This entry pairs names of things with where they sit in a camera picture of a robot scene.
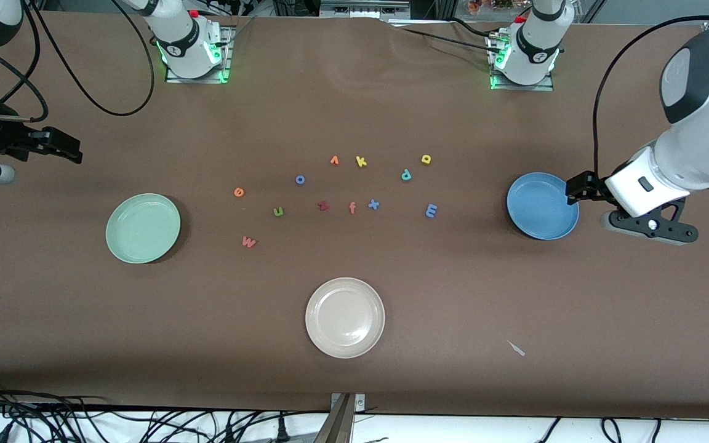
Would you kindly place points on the grey metal stand post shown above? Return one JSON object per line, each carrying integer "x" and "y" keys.
{"x": 337, "y": 427}

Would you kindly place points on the blue foam letter x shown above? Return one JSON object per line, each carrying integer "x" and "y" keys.
{"x": 373, "y": 205}

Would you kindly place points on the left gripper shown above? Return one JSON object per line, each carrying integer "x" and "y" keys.
{"x": 593, "y": 188}

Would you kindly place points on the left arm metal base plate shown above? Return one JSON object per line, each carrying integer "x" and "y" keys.
{"x": 524, "y": 87}

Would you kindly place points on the black power plug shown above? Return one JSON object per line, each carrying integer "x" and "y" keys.
{"x": 229, "y": 434}
{"x": 282, "y": 429}

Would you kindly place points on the light green plate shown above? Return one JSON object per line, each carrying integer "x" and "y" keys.
{"x": 143, "y": 229}

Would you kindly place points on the small metal bracket plate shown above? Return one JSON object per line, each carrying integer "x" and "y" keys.
{"x": 359, "y": 403}

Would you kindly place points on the blue plate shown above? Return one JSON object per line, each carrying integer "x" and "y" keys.
{"x": 542, "y": 206}

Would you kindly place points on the colourful flower decoration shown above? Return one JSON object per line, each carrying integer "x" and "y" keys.
{"x": 490, "y": 6}

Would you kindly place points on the pink foam letter W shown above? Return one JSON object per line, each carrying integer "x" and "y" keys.
{"x": 248, "y": 242}

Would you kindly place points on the white paper scrap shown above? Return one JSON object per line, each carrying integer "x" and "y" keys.
{"x": 517, "y": 349}

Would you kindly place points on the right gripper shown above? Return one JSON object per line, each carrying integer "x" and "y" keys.
{"x": 4, "y": 139}

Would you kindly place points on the blue foam letter E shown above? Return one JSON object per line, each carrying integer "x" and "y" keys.
{"x": 430, "y": 211}

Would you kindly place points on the grey power strip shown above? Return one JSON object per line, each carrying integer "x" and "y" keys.
{"x": 364, "y": 9}

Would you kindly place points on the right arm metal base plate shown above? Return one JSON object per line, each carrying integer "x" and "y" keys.
{"x": 194, "y": 80}

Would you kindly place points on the beige plate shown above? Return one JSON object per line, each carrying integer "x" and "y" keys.
{"x": 345, "y": 318}

